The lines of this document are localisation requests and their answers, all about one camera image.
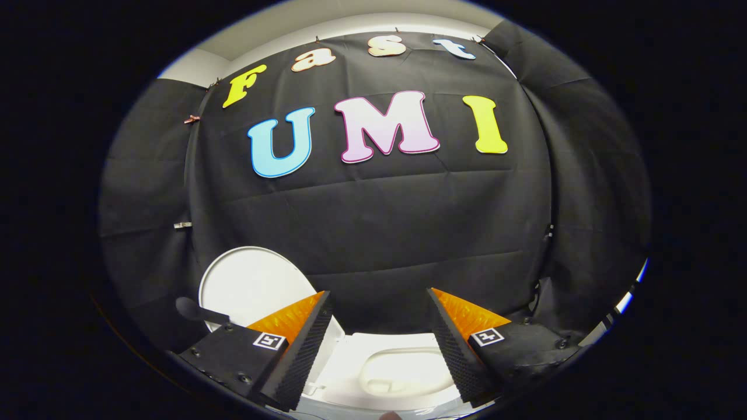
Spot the white toilet bowl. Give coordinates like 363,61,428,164
358,346,457,398

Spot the black lid handle knob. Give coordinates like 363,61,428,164
174,296,232,326

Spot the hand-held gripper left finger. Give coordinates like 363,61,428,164
177,290,335,412

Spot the white toilet lid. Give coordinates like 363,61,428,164
198,246,346,351

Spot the white and black striped board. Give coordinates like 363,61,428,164
607,258,650,327

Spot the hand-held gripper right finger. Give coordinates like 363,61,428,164
427,287,580,408

